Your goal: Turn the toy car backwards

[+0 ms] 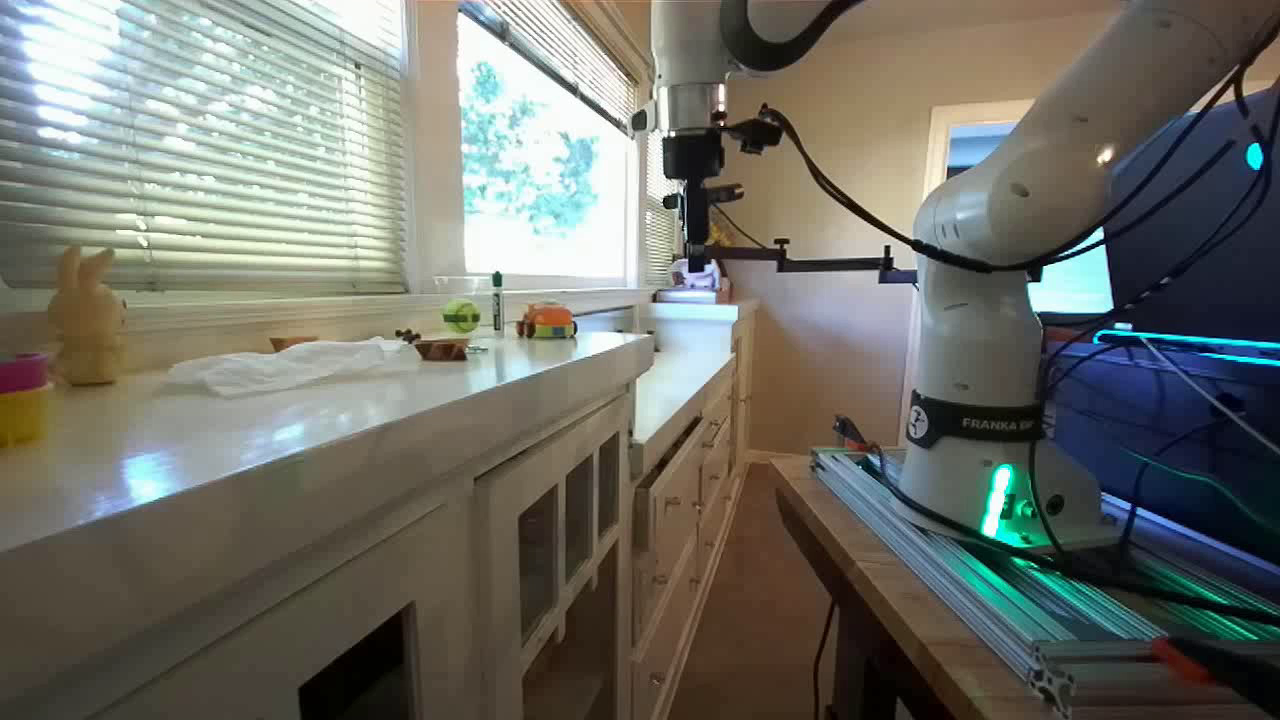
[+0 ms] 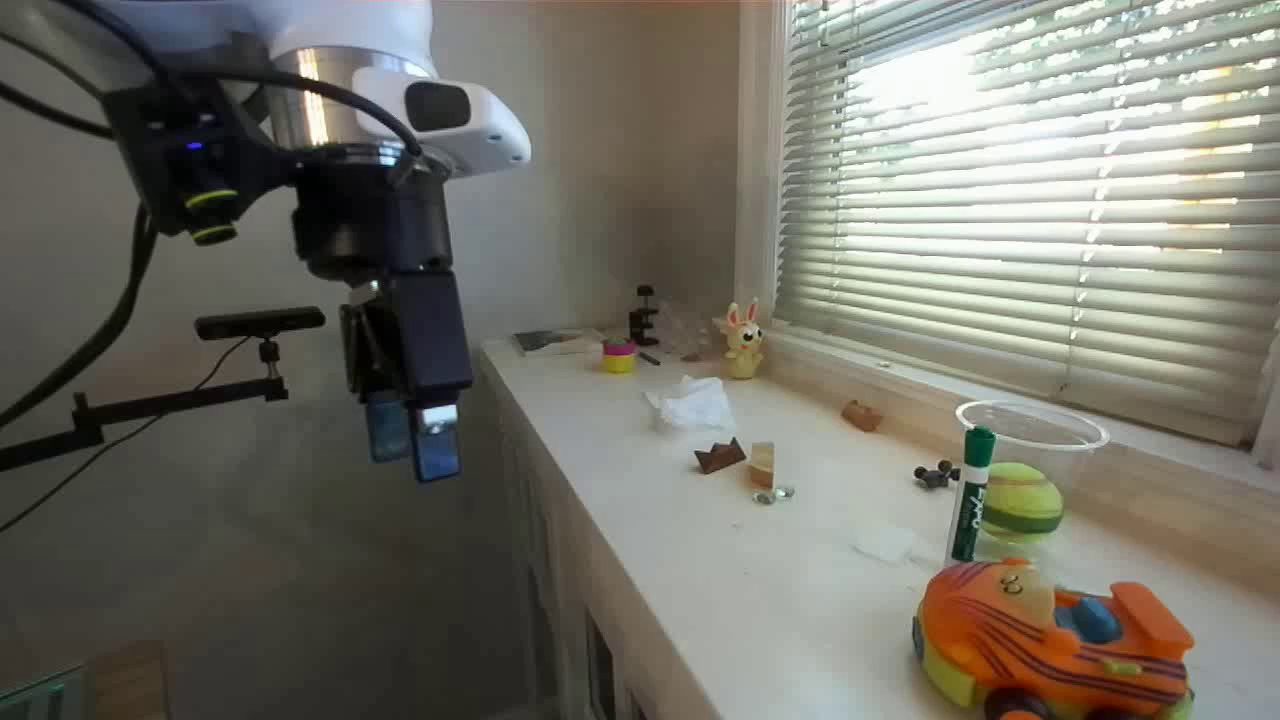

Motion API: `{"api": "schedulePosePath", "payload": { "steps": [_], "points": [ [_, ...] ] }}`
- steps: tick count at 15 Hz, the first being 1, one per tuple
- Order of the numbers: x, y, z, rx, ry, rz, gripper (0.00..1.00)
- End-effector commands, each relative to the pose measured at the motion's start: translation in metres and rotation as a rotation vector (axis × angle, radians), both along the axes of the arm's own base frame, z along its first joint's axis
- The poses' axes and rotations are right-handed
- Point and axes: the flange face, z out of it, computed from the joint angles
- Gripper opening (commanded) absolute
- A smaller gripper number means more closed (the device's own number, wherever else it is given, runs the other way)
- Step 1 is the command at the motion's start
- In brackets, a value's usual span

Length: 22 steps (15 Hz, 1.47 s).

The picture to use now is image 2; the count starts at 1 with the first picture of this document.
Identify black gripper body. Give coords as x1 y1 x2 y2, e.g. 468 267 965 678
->
287 139 481 407

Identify orange tiger toy car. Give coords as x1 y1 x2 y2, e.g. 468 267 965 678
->
911 556 1199 720

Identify small black toy car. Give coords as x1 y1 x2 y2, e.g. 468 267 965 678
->
911 456 965 493

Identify grey flat packet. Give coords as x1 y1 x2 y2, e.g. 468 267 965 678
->
517 324 576 356

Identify white counter cabinet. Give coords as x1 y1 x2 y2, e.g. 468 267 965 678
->
476 332 731 720

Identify small black clamp stand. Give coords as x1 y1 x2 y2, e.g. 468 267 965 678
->
625 280 665 352

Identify crumpled white tissue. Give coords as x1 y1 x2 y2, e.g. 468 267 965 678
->
645 370 741 435

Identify dark brown wooden block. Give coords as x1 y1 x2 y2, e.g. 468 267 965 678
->
691 435 751 480

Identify yellow bunny figure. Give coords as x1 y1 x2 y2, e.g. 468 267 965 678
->
711 296 771 385

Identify light wooden block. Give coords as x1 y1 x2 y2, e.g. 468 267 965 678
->
742 441 780 493

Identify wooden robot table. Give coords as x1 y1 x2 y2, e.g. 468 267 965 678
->
85 638 170 720

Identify small brown wooden piece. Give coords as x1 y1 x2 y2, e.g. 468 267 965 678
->
840 396 887 435

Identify clear flat plastic piece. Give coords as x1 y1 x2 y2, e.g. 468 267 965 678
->
853 524 916 568

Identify green white marker pen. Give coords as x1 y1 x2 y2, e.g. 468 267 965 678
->
947 422 1000 568

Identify yellow green tennis ball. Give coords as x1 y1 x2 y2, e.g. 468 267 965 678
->
981 459 1071 538

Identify clear plastic cup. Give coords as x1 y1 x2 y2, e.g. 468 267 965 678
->
953 396 1110 563

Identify white window blinds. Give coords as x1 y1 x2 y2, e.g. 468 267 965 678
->
777 0 1280 450

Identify black bar camera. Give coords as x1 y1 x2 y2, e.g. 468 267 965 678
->
191 304 329 343

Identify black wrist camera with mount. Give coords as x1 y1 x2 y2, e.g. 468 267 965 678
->
99 76 294 252

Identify black wrist cable bundle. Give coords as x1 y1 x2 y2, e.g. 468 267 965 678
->
0 0 433 430

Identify aluminium extrusion frame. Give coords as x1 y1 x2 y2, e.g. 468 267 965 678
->
0 664 86 720

